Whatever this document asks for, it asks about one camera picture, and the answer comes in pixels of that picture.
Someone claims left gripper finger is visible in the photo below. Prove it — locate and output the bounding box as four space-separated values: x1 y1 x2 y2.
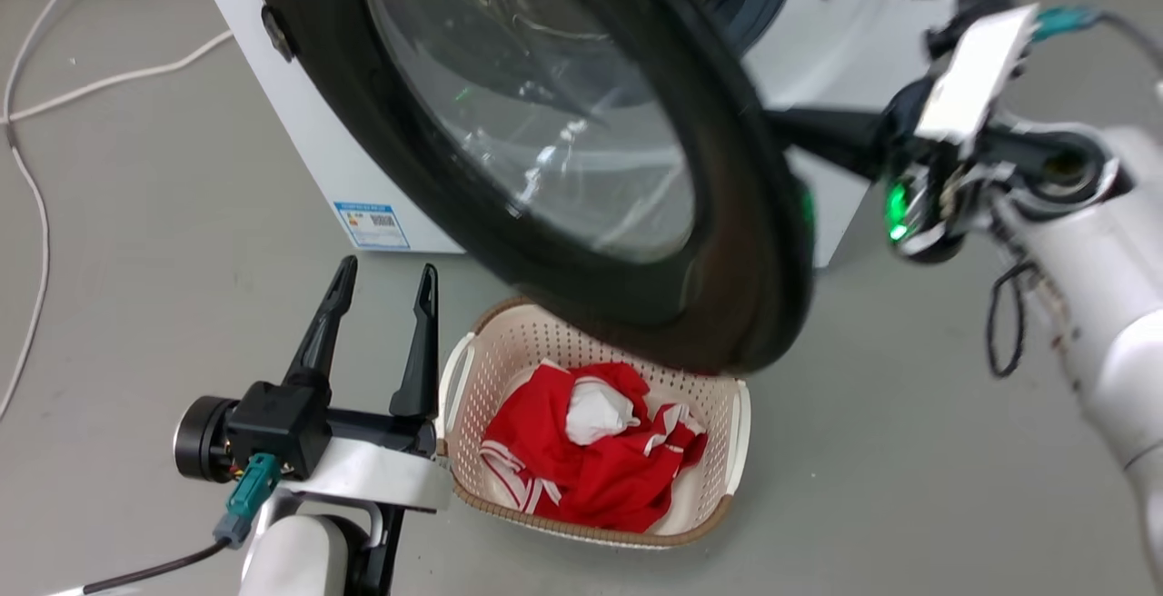
282 255 359 390
389 263 442 424

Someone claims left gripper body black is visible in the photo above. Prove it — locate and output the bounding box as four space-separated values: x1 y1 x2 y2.
173 381 453 514

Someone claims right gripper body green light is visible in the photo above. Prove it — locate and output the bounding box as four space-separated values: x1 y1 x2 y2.
877 0 1042 266

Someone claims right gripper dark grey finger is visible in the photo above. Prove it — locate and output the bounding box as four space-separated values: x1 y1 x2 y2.
766 108 893 181

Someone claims black round glass washer door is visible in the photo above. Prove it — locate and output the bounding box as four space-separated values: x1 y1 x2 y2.
242 0 816 376

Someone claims white front-load washing machine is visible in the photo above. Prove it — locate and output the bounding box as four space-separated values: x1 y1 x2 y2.
182 0 993 270

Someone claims beige perforated plastic laundry basket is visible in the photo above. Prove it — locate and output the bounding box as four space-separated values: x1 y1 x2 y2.
436 296 752 550

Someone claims blue energy label sticker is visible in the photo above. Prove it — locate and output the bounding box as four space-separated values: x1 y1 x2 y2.
333 201 411 251

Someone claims white crumpled cloth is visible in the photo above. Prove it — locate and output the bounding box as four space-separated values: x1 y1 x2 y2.
565 378 642 447

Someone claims red garment with white stripes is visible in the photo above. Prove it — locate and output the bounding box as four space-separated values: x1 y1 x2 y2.
479 359 710 534

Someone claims black cable with teal plug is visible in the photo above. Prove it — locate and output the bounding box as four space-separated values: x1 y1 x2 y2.
80 452 282 596

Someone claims grey cable with teal plug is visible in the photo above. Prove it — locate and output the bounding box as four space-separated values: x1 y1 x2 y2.
1032 4 1163 79

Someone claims thin black looped arm cable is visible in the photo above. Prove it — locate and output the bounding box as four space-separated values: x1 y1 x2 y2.
985 258 1039 380

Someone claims thin white floor cable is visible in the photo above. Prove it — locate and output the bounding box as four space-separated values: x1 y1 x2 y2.
0 0 201 422

